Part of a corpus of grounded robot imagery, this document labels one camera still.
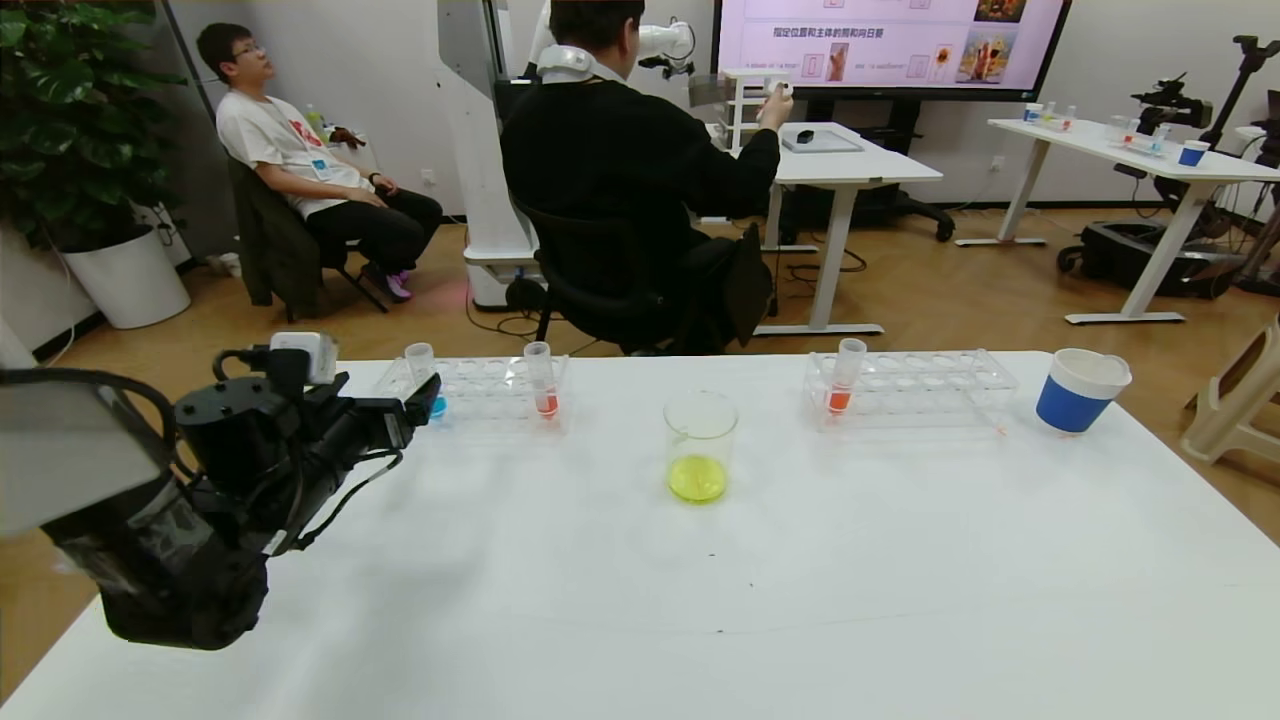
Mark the test tube with orange liquid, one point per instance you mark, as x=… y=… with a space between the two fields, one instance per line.
x=839 y=400
x=546 y=403

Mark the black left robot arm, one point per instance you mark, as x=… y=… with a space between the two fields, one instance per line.
x=170 y=580

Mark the person in black sweater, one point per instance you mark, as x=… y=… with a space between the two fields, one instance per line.
x=620 y=160

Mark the clear glass beaker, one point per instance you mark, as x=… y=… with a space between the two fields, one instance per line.
x=697 y=480

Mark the green leafy plant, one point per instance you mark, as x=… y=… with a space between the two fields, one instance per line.
x=70 y=120

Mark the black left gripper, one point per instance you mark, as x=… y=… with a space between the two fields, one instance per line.
x=365 y=430

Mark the white standing desk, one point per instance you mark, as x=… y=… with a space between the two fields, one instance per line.
x=1090 y=138
x=880 y=165

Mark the blue paper cup white rim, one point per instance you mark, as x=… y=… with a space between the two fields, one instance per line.
x=1070 y=405

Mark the black folding chair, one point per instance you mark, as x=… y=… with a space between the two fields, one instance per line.
x=365 y=290

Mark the white drawer organizer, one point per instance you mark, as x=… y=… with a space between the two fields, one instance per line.
x=750 y=74

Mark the white plant pot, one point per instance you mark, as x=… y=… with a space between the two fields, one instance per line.
x=130 y=280

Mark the white humanoid robot arm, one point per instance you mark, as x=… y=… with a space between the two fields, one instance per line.
x=665 y=40

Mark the person in white t-shirt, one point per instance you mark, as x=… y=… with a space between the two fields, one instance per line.
x=280 y=140

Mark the small test tube rack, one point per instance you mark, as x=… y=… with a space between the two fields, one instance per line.
x=1145 y=145
x=1055 y=122

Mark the black office chair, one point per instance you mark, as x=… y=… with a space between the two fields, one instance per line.
x=590 y=300

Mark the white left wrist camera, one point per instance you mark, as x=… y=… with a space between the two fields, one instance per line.
x=305 y=352

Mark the black camera rig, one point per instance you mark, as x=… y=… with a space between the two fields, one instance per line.
x=1165 y=102

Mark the beige plastic stool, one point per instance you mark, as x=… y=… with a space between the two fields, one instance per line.
x=1235 y=400

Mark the white robot column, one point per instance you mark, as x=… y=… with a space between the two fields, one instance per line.
x=470 y=120

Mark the small glass beaker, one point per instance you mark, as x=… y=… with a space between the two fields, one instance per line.
x=1116 y=130

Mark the test tube with blue liquid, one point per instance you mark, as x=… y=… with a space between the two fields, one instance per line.
x=420 y=360

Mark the grey tablet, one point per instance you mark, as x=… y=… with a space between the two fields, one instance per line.
x=830 y=143

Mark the clear acrylic test tube rack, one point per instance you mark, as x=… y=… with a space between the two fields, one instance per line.
x=490 y=385
x=920 y=395

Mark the large wall display screen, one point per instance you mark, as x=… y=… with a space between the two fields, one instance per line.
x=900 y=30

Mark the white neck massager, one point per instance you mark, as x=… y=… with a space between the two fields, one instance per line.
x=565 y=60

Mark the black display stand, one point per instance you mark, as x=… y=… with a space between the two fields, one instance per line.
x=900 y=118

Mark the dark green jacket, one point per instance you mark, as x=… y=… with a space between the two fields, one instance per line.
x=275 y=250

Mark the black tripod stand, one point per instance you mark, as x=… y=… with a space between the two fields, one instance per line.
x=1245 y=68

